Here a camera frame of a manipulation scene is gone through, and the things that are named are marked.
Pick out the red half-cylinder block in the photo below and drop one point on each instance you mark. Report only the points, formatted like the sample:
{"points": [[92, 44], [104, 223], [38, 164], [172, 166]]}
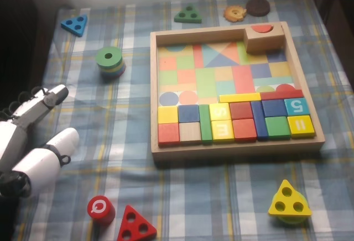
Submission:
{"points": [[262, 28]]}

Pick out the green triangle with holes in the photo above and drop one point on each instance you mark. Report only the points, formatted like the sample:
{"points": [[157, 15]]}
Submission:
{"points": [[188, 16]]}

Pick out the square wooden tray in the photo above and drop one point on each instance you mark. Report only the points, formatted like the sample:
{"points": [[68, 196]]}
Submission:
{"points": [[235, 154]]}

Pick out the red triangle with holes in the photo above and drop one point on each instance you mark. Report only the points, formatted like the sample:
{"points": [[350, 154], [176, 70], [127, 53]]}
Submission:
{"points": [[134, 225]]}

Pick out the blue triangle with holes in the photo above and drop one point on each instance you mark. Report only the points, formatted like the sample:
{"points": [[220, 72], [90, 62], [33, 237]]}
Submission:
{"points": [[66, 26]]}

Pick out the red cylinder with white mark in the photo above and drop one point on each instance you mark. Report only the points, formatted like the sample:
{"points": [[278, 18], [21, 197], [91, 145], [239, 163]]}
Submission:
{"points": [[102, 216]]}

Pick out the round dark chocolate cookie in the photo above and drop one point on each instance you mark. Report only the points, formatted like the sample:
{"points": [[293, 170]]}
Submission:
{"points": [[258, 7]]}

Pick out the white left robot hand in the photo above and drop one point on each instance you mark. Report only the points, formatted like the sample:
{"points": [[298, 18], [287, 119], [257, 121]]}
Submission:
{"points": [[11, 138]]}

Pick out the stack of coloured wooden rings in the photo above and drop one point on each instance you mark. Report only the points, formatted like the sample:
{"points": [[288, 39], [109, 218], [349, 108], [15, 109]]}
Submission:
{"points": [[114, 60]]}

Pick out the light green gear disc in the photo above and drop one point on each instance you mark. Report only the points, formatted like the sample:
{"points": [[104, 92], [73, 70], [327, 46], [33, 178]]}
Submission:
{"points": [[290, 219]]}

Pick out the yellow triangle with holes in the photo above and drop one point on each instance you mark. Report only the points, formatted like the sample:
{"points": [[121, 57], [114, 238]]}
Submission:
{"points": [[288, 201]]}

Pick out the tan flower-shaped cookie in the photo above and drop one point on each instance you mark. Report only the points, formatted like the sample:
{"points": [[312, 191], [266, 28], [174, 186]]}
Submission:
{"points": [[230, 17]]}

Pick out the natural wooden block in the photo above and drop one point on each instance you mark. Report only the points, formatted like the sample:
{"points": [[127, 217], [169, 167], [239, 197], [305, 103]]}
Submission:
{"points": [[262, 43]]}

